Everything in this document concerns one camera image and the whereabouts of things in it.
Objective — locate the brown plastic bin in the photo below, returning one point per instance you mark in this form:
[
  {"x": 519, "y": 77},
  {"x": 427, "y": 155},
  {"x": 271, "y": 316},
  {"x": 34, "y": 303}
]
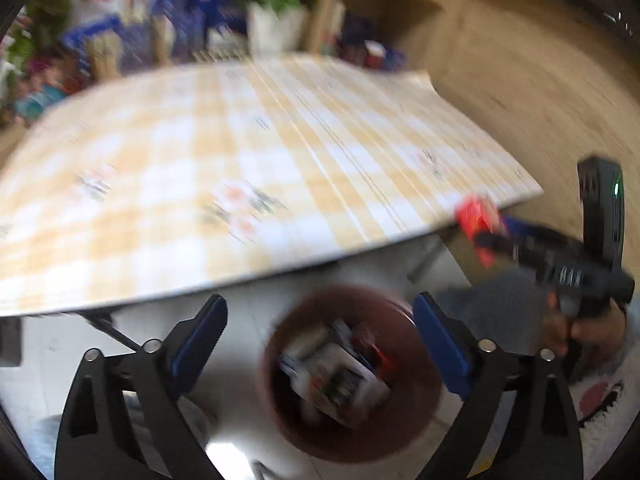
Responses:
[{"x": 400, "y": 425}]

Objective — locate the yellow plaid floral tablecloth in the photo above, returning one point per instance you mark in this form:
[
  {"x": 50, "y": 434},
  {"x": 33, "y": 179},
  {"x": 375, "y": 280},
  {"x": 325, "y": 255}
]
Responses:
[{"x": 200, "y": 135}]

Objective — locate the pink blossom plant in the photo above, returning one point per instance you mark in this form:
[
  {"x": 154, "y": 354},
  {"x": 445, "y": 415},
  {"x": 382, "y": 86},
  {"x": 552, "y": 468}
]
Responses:
[{"x": 45, "y": 15}]

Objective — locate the black table leg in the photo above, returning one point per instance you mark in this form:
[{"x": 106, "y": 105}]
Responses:
[{"x": 115, "y": 332}]

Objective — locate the blue white carton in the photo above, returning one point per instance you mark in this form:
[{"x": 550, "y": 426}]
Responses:
[{"x": 227, "y": 25}]

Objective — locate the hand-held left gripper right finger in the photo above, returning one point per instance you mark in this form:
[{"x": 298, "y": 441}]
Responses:
[{"x": 442, "y": 350}]

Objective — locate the flat blue box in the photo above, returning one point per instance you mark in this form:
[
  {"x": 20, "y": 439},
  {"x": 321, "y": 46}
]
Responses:
[{"x": 85, "y": 32}]

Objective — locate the purple box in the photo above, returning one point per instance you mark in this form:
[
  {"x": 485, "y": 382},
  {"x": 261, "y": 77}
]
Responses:
[{"x": 395, "y": 58}]

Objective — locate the person's right hand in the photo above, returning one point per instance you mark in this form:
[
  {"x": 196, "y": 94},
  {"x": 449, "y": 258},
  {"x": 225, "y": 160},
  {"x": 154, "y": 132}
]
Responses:
[{"x": 595, "y": 332}]

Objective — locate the red cup white lid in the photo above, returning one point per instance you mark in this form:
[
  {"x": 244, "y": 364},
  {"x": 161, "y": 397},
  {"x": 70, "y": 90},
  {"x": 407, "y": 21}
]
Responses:
[{"x": 374, "y": 55}]

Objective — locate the person's right forearm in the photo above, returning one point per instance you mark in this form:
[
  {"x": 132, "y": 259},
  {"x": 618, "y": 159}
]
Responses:
[{"x": 620, "y": 370}]

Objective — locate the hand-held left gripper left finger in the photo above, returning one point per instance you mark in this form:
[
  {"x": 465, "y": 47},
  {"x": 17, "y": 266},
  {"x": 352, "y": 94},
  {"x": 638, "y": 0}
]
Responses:
[{"x": 197, "y": 345}]

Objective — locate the red crushed can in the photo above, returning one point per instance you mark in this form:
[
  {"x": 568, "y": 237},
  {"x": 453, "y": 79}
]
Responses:
[{"x": 477, "y": 217}]

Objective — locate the black side table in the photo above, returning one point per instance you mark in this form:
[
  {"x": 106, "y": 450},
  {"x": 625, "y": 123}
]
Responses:
[{"x": 600, "y": 5}]

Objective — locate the copper flower basket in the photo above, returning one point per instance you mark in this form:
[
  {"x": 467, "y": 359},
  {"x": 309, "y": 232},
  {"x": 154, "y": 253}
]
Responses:
[{"x": 42, "y": 100}]

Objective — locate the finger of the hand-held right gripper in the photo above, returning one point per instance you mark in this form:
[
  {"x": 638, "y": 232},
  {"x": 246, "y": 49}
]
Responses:
[
  {"x": 515, "y": 226},
  {"x": 495, "y": 244}
]

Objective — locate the red rose plant white pot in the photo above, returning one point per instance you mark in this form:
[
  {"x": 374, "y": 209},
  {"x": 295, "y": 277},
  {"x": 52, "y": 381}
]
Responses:
[{"x": 275, "y": 25}]

